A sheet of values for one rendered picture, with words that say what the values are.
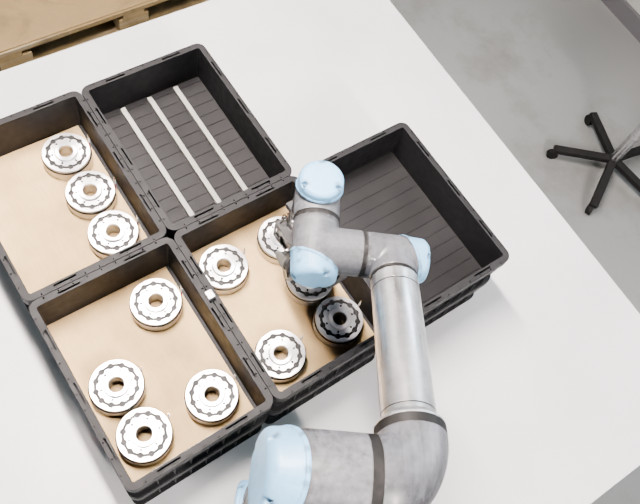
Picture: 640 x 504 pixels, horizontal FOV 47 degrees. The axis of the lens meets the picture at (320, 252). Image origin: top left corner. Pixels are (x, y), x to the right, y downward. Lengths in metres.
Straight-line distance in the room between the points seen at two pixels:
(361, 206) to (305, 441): 0.89
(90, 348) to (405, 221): 0.74
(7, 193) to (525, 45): 2.33
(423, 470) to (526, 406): 0.88
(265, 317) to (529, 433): 0.66
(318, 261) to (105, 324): 0.56
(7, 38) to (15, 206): 1.29
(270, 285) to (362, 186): 0.34
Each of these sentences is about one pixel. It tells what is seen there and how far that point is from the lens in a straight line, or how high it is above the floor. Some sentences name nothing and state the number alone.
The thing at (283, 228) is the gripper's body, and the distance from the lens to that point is 1.35.
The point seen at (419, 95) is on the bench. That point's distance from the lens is 2.07.
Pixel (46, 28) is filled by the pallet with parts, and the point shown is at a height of 0.13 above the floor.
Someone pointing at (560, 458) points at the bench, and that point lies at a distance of 1.77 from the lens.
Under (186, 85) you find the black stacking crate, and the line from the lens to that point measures 1.81.
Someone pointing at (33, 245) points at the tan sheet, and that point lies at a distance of 1.61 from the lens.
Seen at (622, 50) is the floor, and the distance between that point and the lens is 3.58.
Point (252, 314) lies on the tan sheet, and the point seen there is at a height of 0.83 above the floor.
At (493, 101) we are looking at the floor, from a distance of 3.10.
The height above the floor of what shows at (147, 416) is 0.86.
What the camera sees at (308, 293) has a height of 0.86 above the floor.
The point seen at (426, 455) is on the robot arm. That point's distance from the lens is 0.92.
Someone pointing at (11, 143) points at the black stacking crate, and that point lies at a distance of 1.71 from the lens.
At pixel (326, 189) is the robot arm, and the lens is 1.15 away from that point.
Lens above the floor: 2.25
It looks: 63 degrees down
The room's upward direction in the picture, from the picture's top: 21 degrees clockwise
